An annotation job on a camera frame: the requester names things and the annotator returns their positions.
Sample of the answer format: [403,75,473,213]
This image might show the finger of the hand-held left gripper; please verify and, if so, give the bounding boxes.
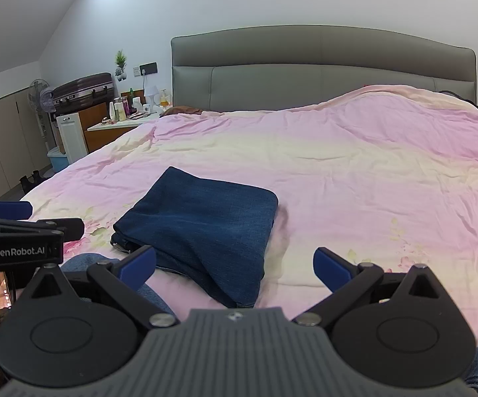
[0,199,33,220]
[0,217,86,241]

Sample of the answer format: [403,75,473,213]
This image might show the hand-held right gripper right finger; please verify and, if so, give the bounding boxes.
[292,247,454,327]

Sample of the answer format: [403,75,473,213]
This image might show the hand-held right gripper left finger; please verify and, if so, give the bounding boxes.
[18,246,180,329]

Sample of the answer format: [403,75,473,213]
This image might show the blue denim pants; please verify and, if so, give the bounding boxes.
[111,166,280,309]

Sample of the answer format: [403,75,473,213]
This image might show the blue plastic bin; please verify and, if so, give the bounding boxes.
[47,147,71,173]

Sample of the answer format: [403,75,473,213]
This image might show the white cabinet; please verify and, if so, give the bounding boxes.
[56,111,89,165]

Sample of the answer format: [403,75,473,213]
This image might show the wooden nightstand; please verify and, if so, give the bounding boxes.
[77,89,161,154]

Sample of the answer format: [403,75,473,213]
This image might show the standing fan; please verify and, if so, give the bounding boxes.
[28,78,58,150]

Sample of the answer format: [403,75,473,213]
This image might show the dark striped suitcase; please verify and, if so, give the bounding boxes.
[52,72,114,114]

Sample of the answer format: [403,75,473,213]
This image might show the white table lamp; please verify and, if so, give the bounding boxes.
[144,85,159,113]

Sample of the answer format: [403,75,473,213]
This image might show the brown pillow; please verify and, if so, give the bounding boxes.
[160,106,203,117]

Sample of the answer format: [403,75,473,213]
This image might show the small potted green plant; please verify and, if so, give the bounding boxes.
[114,50,128,81]

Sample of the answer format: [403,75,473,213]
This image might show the grey upholstered headboard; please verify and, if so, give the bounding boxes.
[170,25,477,113]

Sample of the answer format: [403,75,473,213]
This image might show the black wall socket panel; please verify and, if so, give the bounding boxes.
[132,62,158,77]

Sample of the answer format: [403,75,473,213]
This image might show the black cable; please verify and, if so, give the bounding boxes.
[440,90,477,104]

